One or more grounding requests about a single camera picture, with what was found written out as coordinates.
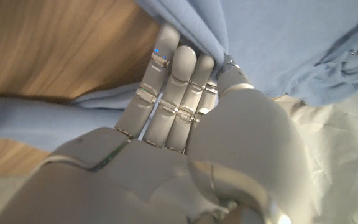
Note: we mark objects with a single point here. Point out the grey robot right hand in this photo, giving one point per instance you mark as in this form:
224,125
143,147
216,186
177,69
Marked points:
166,174

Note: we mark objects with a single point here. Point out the blue hoodie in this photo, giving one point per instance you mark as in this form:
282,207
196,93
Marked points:
275,37

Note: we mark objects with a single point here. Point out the white creased backdrop sheet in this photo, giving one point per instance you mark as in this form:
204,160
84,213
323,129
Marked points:
346,155

